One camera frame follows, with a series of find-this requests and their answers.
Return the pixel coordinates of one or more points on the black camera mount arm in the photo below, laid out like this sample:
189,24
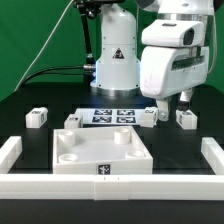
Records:
89,9

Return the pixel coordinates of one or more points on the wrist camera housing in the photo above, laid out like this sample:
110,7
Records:
176,33

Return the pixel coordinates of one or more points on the white U-shaped fence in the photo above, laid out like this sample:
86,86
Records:
97,187

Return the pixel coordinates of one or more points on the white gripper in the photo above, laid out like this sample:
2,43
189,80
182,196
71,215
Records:
166,71

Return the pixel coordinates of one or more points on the white square tabletop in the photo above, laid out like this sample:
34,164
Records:
100,151

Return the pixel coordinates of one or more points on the fiducial marker sheet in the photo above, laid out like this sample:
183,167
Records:
96,116

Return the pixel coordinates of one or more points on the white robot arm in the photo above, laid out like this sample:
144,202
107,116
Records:
118,68

